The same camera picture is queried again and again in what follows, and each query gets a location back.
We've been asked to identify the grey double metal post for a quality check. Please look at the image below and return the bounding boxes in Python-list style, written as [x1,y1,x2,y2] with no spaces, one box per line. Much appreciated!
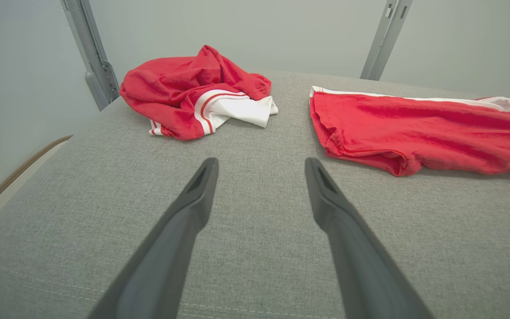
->
[360,0,413,81]

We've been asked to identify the grey metal stand with wheel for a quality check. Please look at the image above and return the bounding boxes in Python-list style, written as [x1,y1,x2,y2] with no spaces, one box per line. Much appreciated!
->
[60,0,120,111]

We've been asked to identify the red shorts with white trim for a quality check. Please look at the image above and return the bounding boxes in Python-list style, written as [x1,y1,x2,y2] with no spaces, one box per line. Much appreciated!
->
[309,86,510,177]

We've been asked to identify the cream perforated laundry basket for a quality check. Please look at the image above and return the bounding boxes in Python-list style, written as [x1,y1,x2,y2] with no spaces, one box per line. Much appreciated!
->
[0,135,73,226]

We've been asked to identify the red shirt with white sleeves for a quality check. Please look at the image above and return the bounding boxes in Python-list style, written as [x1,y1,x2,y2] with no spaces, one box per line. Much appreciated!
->
[119,44,278,141]

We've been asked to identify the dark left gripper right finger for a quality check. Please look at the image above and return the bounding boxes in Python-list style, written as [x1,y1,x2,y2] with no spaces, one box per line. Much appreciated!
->
[305,157,435,319]

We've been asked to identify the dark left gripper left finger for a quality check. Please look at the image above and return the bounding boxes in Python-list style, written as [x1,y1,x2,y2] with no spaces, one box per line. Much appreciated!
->
[88,157,219,319]

